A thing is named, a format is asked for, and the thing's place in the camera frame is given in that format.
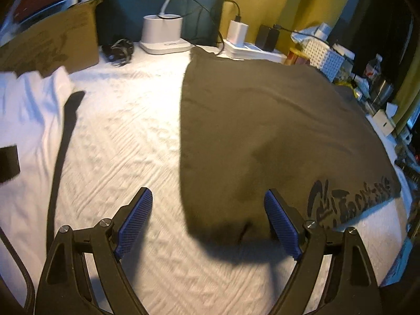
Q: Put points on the dark window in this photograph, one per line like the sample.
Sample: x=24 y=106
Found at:
x=377 y=13

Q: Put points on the small white box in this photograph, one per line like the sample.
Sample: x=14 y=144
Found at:
x=384 y=121

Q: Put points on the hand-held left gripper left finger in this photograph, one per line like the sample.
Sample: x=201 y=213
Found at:
x=134 y=223

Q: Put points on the white tissue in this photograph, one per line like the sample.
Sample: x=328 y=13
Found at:
x=303 y=34

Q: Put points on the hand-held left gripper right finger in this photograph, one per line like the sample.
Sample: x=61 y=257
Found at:
x=282 y=226

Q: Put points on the black charger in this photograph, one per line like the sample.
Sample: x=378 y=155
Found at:
x=267 y=37

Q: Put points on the yellow snack packet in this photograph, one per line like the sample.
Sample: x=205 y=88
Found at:
x=347 y=83

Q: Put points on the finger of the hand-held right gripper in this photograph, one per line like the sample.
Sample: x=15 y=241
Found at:
x=408 y=170

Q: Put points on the white charger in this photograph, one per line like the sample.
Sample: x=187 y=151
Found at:
x=237 y=32

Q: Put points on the white cloth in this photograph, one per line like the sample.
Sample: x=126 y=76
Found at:
x=32 y=111

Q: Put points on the white textured table cover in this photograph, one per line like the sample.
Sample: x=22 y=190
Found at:
x=131 y=137

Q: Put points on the black webbing piece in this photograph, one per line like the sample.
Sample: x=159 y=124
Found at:
x=9 y=164

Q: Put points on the brown t-shirt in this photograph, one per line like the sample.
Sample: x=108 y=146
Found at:
x=262 y=121

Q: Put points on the white desk lamp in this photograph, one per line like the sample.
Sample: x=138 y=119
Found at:
x=162 y=29

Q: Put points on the cardboard box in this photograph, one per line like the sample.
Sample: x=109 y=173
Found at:
x=49 y=39

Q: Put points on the white perforated basket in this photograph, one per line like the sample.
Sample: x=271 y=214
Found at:
x=323 y=57

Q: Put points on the clear plastic bottle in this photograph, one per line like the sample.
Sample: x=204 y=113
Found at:
x=372 y=69

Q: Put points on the white power strip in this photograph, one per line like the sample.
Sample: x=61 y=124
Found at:
x=249 y=51

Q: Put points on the steel tumbler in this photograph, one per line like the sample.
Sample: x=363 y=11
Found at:
x=382 y=92

